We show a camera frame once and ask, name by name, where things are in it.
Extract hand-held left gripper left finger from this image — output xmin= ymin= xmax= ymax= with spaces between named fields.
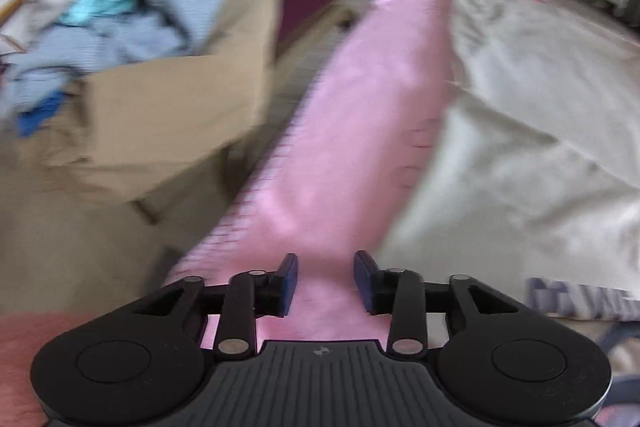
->
xmin=135 ymin=253 xmax=299 ymax=360

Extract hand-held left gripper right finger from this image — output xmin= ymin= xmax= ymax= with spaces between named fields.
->
xmin=353 ymin=250 xmax=518 ymax=360

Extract beige shirt with grey trim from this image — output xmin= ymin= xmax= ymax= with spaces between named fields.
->
xmin=380 ymin=0 xmax=640 ymax=320

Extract pink printed towel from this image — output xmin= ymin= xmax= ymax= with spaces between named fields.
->
xmin=165 ymin=0 xmax=551 ymax=353

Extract purple patterned cloth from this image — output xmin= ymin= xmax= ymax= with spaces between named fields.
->
xmin=527 ymin=277 xmax=633 ymax=323

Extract cardboard box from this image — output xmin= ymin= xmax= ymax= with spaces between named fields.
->
xmin=15 ymin=0 xmax=281 ymax=208

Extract pink fluffy clothing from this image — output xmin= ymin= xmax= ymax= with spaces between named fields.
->
xmin=0 ymin=311 xmax=121 ymax=427

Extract grey-blue garment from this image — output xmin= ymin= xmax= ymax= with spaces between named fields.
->
xmin=0 ymin=0 xmax=266 ymax=118

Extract blue cloth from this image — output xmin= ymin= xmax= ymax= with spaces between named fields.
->
xmin=17 ymin=89 xmax=68 ymax=138

